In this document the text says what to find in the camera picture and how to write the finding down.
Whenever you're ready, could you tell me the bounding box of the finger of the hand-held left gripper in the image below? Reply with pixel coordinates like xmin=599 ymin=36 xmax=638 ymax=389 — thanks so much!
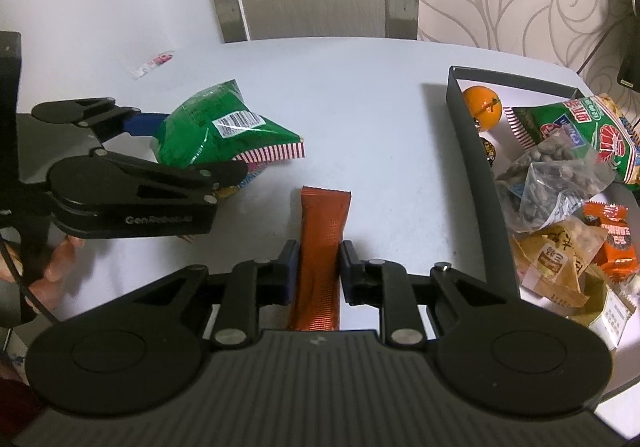
xmin=46 ymin=150 xmax=250 ymax=202
xmin=30 ymin=96 xmax=172 ymax=148

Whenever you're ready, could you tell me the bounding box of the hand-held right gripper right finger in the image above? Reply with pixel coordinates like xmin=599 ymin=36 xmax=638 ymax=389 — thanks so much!
xmin=339 ymin=240 xmax=522 ymax=349

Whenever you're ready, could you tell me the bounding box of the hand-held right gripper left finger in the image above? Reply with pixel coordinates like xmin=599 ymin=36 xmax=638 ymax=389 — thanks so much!
xmin=121 ymin=240 xmax=301 ymax=349

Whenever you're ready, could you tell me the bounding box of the red-orange stick packet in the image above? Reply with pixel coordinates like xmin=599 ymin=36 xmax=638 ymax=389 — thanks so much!
xmin=285 ymin=186 xmax=354 ymax=332

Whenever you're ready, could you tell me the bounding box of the plain green snack bag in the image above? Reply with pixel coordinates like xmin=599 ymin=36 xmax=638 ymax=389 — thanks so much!
xmin=149 ymin=79 xmax=307 ymax=199

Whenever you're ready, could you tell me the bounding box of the black box with white inside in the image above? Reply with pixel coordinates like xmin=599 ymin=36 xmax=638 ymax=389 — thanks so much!
xmin=446 ymin=66 xmax=640 ymax=358

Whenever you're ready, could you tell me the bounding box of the tan coated peanut bag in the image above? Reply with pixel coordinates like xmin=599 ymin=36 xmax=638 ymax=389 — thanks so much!
xmin=512 ymin=219 xmax=609 ymax=309

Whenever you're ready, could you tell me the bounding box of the orange tangerine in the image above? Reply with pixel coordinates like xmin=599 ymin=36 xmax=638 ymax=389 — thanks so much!
xmin=462 ymin=84 xmax=503 ymax=132

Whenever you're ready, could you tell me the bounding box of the clear bag of dark nuts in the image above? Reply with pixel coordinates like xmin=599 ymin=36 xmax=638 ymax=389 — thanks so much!
xmin=494 ymin=129 xmax=617 ymax=234

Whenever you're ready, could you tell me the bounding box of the gold pastry packet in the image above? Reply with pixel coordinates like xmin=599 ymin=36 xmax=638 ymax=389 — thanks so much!
xmin=579 ymin=272 xmax=637 ymax=354

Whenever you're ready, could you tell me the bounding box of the orange snack packet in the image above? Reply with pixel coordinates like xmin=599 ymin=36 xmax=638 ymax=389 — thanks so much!
xmin=582 ymin=200 xmax=640 ymax=284

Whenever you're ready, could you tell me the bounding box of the green red-print snack bag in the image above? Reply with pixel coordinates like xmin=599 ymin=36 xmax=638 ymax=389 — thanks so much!
xmin=503 ymin=94 xmax=640 ymax=186

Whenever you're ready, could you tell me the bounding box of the person's left hand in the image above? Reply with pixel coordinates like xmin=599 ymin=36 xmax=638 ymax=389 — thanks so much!
xmin=29 ymin=235 xmax=87 ymax=297

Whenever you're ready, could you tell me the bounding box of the small pink white wrapper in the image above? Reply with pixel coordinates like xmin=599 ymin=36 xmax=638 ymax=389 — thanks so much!
xmin=132 ymin=50 xmax=176 ymax=79

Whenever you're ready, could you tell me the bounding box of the person's dark red clothing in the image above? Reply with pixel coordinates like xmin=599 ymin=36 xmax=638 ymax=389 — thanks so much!
xmin=0 ymin=359 xmax=45 ymax=434

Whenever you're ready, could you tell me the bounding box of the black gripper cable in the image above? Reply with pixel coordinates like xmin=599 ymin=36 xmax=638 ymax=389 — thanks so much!
xmin=0 ymin=236 xmax=62 ymax=328

